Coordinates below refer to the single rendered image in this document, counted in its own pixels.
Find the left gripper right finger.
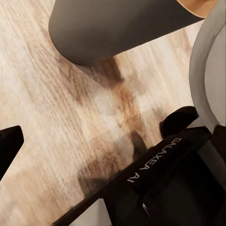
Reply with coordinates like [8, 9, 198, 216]
[211, 125, 226, 162]

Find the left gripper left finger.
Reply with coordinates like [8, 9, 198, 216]
[0, 125, 24, 181]

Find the trash can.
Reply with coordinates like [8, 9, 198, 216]
[48, 0, 217, 66]

